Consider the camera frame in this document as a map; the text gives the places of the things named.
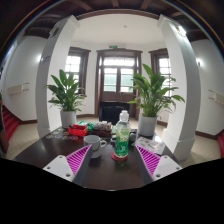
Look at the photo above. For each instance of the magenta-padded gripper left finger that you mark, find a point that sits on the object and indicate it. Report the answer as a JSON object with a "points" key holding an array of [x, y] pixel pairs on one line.
{"points": [[58, 166]]}

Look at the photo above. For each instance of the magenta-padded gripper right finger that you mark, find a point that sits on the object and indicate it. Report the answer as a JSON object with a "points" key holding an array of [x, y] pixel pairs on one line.
{"points": [[166, 166]]}

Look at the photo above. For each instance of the clear green-labelled drink bottle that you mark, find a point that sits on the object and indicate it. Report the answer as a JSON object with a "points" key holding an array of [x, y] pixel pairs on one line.
{"points": [[122, 140]]}

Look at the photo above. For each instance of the round printed badge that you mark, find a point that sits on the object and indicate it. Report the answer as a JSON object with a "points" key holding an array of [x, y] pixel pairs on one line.
{"points": [[49, 136], [74, 138], [65, 137], [58, 136]]}

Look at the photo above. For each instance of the red box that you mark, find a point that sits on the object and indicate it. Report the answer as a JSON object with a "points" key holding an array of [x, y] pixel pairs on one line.
{"points": [[77, 130]]}

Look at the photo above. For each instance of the green box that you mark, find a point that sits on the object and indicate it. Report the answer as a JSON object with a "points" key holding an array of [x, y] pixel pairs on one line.
{"points": [[87, 126]]}

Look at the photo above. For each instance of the tray of small jars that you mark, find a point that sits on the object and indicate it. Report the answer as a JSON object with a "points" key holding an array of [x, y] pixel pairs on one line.
{"points": [[101, 128]]}

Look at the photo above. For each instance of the red carpeted staircase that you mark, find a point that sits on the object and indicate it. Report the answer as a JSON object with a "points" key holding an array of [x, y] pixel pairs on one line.
{"points": [[221, 145], [10, 121]]}

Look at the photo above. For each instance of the large potted leafy plant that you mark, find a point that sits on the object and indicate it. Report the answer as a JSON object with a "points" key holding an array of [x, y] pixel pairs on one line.
{"points": [[151, 93]]}

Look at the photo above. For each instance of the small potted leafy plant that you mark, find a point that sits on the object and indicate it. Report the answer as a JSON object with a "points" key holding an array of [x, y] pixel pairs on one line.
{"points": [[66, 91]]}

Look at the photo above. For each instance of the black chair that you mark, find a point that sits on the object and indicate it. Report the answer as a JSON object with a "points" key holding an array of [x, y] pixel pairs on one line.
{"points": [[111, 111]]}

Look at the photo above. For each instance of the dark-framed window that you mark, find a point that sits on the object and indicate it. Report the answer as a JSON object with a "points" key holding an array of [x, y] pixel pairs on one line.
{"points": [[73, 68], [164, 66]]}

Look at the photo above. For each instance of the dark wooden double door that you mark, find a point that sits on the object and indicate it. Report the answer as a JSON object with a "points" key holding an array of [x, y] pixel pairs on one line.
{"points": [[116, 73]]}

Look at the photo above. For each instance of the green exit sign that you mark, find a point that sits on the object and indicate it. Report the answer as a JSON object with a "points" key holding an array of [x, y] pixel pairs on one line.
{"points": [[113, 46]]}

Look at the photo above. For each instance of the bright pillar lamp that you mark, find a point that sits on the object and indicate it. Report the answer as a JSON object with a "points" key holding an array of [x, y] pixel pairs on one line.
{"points": [[181, 30]]}

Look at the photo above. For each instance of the white wall radiator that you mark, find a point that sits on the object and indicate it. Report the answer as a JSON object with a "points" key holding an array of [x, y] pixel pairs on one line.
{"points": [[218, 97], [17, 89]]}

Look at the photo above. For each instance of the small wall lamp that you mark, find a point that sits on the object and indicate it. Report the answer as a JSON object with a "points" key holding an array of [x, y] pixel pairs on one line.
{"points": [[199, 62]]}

